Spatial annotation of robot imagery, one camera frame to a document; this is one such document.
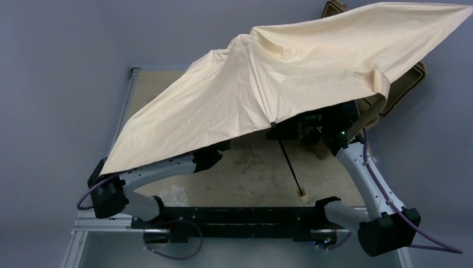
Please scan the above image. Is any beige folding umbrella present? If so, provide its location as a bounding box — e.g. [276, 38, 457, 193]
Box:
[102, 2, 472, 175]

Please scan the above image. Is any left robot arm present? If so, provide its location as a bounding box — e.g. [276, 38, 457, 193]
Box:
[87, 140, 231, 222]

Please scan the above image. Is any tan plastic toolbox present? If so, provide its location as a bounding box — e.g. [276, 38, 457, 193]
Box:
[310, 1, 427, 160]

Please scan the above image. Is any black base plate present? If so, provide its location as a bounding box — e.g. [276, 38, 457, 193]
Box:
[131, 207, 346, 245]

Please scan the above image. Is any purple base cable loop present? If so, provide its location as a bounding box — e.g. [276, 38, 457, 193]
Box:
[143, 219, 204, 261]

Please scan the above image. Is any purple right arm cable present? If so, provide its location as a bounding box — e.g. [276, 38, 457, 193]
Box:
[354, 103, 464, 255]

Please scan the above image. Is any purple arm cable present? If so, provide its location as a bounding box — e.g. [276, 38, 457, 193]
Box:
[354, 103, 464, 255]
[76, 174, 119, 211]

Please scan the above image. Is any aluminium frame rail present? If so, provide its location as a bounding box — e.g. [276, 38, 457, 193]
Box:
[61, 67, 414, 268]

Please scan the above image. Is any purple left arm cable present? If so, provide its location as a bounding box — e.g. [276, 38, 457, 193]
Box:
[76, 174, 119, 211]

